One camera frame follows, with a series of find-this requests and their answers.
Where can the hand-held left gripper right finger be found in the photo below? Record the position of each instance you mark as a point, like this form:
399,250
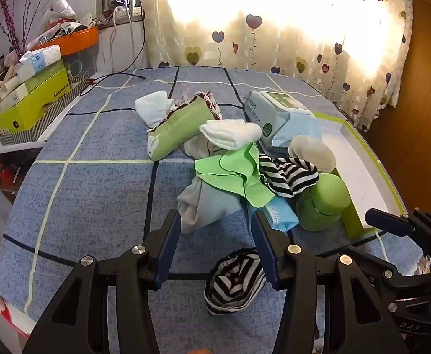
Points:
265,250

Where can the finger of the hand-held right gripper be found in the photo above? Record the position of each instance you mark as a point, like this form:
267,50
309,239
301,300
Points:
374,263
385,221

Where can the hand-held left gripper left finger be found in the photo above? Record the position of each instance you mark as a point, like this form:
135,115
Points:
169,243

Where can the black white striped sock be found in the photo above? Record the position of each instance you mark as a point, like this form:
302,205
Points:
289,175
235,284

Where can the green rimmed white box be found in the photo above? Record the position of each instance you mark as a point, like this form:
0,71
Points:
366,173

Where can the grey sock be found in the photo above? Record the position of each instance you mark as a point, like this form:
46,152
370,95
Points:
204,202

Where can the green cloth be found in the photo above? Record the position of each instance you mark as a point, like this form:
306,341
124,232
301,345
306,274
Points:
234,173

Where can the white towel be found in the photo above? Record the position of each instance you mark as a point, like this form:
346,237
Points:
230,132

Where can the blue face mask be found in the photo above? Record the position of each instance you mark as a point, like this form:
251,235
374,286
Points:
278,217

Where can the green round container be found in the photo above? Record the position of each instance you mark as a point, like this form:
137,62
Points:
322,202

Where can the blue plaid bed sheet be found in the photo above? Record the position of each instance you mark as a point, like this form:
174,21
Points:
90,191

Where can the clear plastic lid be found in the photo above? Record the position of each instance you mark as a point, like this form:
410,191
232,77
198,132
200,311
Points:
311,153

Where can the green sock with brown trim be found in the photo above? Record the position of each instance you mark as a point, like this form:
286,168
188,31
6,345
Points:
175,129

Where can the brown wooden wardrobe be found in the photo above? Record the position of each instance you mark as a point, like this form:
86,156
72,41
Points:
422,99

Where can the light blue wet wipes pack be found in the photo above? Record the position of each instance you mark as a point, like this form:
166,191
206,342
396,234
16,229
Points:
282,118

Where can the striped cardboard box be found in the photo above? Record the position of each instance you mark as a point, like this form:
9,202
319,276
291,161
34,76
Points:
45,118

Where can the red ribbon bow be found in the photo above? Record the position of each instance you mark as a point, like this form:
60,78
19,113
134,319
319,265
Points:
92,81

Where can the white side table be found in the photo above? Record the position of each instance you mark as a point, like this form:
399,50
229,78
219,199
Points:
9,148

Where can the lime green box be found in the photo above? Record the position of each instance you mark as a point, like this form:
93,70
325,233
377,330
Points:
34,96

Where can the orange plastic tray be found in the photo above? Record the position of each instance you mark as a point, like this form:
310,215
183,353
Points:
79,40

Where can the blue white tissue pack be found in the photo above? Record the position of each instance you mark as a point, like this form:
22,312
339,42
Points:
38,59

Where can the heart print curtain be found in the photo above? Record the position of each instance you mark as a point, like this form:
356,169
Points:
274,18

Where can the white plastic bag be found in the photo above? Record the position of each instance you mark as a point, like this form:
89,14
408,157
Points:
58,7

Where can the pink dried branches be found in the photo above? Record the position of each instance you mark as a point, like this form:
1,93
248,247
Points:
12,25

